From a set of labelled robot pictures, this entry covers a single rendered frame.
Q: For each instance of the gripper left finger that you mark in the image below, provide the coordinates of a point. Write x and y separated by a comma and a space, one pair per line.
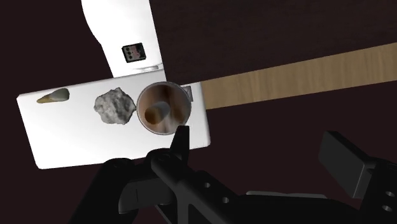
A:
173, 183

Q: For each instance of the grey rock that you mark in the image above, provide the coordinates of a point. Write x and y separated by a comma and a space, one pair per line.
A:
113, 106

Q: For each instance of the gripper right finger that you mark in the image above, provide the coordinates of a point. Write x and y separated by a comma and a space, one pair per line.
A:
344, 164

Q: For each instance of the brown wooden cup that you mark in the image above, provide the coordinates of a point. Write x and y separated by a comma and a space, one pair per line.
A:
155, 96

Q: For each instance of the grey yellow cone shell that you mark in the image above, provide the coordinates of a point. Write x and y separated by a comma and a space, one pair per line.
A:
55, 95

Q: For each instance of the white toilet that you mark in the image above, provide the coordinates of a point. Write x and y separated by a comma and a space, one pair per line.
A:
77, 139

